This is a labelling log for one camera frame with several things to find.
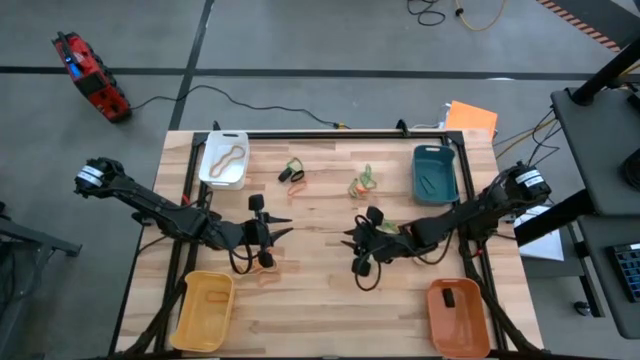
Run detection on bundle of thin cables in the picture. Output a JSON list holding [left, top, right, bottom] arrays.
[[492, 107, 562, 171]]

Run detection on black round object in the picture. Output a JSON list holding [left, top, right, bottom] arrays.
[[619, 147, 640, 192]]

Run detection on white plastic basket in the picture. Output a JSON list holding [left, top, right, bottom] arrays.
[[198, 129, 251, 191]]

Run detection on white paper sheet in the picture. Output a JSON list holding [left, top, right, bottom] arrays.
[[514, 202, 566, 263]]

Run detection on coiled black cable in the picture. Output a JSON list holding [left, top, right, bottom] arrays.
[[405, 0, 447, 28]]

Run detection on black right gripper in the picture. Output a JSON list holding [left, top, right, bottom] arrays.
[[340, 205, 406, 278]]

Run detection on black keyboard coloured keys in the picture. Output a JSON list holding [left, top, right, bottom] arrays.
[[607, 242, 640, 304]]

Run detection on long tan rubber band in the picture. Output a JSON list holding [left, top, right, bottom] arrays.
[[208, 143, 247, 179]]

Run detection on orange paper folder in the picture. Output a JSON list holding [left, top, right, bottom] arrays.
[[443, 100, 500, 142]]

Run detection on black left camera cable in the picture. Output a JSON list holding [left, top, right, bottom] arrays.
[[228, 247, 261, 276]]

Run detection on black right camera cable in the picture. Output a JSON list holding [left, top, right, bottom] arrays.
[[353, 259, 384, 293]]

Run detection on teal plastic basket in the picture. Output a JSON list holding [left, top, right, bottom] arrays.
[[411, 144, 461, 206]]

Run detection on yellow cable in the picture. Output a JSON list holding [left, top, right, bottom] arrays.
[[452, 0, 508, 33]]

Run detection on grey metal stand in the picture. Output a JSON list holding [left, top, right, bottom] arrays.
[[0, 199, 84, 360]]

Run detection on black floor cable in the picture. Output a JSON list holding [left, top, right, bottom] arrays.
[[130, 83, 351, 130]]

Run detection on yellow plastic basket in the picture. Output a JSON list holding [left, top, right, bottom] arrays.
[[168, 270, 236, 354]]

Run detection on black pole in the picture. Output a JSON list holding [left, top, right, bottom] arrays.
[[569, 37, 640, 107]]

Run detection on black camera cable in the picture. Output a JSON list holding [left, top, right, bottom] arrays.
[[353, 259, 384, 293], [228, 247, 261, 276]]

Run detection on orange plastic basket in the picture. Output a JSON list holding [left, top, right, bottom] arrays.
[[426, 277, 492, 359]]

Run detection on grey desk top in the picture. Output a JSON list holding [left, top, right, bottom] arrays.
[[549, 85, 640, 217], [579, 214, 640, 341]]

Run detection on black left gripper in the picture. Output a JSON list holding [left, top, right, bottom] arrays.
[[234, 193, 295, 269]]

